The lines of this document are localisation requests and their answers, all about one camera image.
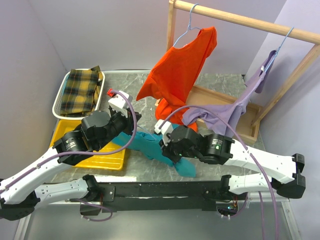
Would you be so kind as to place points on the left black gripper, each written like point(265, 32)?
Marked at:
point(129, 122)

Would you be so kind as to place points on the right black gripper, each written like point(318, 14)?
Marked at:
point(166, 150)

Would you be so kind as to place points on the teal t shirt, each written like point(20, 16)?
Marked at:
point(149, 147)

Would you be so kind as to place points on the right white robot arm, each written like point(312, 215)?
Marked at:
point(280, 173)

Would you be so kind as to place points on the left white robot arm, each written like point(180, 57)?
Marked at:
point(26, 191)

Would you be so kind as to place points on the lilac t shirt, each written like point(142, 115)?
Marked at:
point(215, 116)

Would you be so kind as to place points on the orange t shirt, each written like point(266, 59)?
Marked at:
point(173, 77)

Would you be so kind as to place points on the blue hanger with orange shirt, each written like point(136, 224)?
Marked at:
point(189, 26)

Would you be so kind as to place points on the blue hanger with lilac shirt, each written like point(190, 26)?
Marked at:
point(277, 50)

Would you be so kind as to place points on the yellow plastic tray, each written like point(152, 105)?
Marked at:
point(102, 162)

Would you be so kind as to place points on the yellow plaid cloth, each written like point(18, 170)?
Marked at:
point(81, 92)

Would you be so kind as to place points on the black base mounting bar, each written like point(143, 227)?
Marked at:
point(177, 195)

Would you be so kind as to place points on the white plastic basket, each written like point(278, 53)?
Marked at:
point(57, 102)

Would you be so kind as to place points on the wooden clothes rack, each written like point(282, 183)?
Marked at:
point(249, 123)

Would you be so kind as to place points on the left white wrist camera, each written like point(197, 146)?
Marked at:
point(117, 103)

